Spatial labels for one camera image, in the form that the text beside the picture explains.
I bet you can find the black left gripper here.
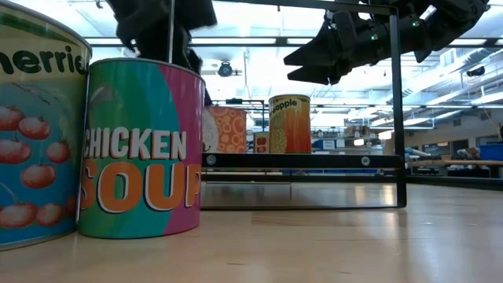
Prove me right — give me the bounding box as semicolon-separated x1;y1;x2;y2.
106;0;218;106

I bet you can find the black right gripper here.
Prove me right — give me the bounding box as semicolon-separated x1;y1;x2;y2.
282;10;394;86

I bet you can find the orange pineapple can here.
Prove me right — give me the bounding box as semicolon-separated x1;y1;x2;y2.
268;94;313;155

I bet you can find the orange circle pattern can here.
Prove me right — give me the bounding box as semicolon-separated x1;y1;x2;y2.
202;105;249;154

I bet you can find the small red dotted can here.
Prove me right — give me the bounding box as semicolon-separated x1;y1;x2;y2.
253;131;270;154

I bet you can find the teal pink chicken soup can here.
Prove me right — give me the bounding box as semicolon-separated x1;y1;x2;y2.
77;57;207;240

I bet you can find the blue cherries can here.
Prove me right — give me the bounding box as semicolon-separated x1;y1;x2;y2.
0;0;94;252

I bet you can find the blue white box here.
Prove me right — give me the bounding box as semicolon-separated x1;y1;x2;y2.
313;138;337;151

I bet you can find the wooden background table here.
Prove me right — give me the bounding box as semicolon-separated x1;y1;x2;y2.
406;156;503;178

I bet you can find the blue plastic bin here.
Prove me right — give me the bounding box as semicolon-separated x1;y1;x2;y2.
478;143;503;161

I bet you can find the round black ceiling camera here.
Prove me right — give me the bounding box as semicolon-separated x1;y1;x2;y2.
217;61;234;79

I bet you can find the wooden shelf with black frame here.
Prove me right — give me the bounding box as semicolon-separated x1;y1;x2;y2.
167;0;409;211

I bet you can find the black aluminium table frame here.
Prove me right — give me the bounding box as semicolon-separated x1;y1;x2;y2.
202;171;503;193

